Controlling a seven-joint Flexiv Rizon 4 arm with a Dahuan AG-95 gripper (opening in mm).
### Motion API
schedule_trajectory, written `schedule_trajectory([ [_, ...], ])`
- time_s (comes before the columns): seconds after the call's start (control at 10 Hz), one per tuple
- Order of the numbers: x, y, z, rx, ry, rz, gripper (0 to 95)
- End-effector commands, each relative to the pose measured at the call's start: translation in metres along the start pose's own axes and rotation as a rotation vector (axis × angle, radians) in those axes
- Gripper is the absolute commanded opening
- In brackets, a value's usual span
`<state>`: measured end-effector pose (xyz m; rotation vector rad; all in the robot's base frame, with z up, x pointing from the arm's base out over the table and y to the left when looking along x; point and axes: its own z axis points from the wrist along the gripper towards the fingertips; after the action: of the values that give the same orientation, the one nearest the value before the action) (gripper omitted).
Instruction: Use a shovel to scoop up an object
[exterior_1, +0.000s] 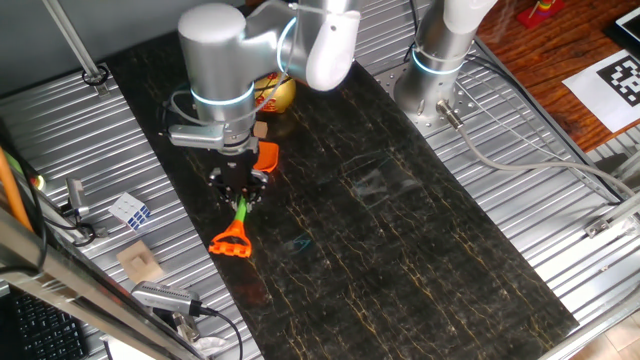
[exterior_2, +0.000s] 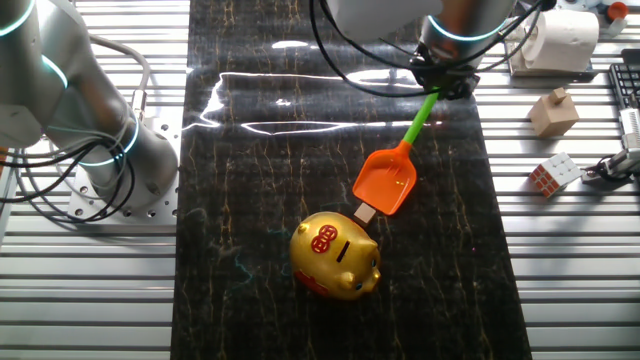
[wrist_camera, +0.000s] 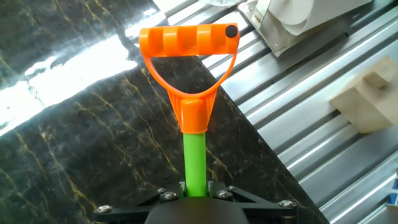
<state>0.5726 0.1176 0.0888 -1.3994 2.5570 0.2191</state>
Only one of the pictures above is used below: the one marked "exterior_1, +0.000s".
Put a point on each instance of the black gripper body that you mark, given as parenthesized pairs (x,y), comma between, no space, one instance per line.
(240,170)

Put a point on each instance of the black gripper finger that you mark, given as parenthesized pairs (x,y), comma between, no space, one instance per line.
(259,182)
(220,182)

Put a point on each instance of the orange toy shovel green shaft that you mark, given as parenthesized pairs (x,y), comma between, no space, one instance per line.
(240,210)

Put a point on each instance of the small wooden cube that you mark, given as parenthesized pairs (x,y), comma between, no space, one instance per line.
(260,129)

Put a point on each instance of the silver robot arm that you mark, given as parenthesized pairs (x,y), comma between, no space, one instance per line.
(220,60)

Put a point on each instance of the golden piggy bank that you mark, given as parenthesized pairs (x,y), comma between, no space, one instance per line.
(280,97)

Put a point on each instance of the rubiks cube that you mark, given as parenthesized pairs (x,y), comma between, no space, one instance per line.
(130,212)

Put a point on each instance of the wooden house shaped block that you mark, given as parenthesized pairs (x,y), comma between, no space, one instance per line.
(140,262)

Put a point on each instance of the black marble pattern mat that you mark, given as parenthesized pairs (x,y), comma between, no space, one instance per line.
(400,250)

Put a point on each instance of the crumpled white tissue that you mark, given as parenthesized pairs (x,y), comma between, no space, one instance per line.
(210,345)

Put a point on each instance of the aluminium pole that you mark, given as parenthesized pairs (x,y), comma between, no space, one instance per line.
(75,45)

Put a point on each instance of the orange pole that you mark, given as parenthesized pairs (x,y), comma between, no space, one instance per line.
(12,195)

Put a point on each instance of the black keyboard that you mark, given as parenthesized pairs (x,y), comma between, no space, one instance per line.
(40,330)

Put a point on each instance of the red stacking toy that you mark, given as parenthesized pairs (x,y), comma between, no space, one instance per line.
(537,15)

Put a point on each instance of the white paper with marker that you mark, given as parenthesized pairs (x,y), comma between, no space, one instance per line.
(600,95)

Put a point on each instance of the white tablet device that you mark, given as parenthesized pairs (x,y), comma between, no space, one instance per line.
(630,25)

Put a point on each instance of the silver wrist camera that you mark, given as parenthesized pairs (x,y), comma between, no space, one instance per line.
(195,136)

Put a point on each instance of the large silver camera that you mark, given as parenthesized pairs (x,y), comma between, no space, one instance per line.
(165,297)

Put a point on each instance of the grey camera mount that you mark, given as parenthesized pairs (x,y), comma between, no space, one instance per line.
(100,232)

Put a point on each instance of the small silver camera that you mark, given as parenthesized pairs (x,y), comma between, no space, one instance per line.
(76,195)

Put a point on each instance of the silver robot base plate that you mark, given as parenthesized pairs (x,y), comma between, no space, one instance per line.
(395,75)

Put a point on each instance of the metal frame beam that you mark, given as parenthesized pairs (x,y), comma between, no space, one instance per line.
(75,285)

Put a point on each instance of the aluminium bracket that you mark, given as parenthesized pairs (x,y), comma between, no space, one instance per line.
(615,215)

